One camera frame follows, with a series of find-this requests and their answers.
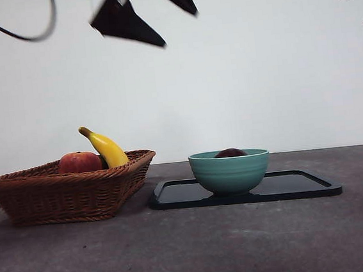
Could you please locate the dark red plum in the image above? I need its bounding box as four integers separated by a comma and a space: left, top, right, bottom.
213, 147, 248, 159

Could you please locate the teal ribbed bowl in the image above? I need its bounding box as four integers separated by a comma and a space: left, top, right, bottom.
188, 146, 274, 201

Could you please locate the yellow banana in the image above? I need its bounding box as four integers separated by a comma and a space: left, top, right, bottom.
77, 122, 131, 172

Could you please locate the red yellow apple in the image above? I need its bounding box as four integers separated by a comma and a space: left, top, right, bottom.
56, 149, 104, 175

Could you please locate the black rectangular tray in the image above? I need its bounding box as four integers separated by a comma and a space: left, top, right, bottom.
147, 163, 344, 214

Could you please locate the brown wicker basket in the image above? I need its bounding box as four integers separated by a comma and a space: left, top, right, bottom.
0, 148, 163, 230

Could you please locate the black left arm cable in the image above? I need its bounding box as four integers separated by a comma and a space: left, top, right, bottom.
0, 0, 60, 45

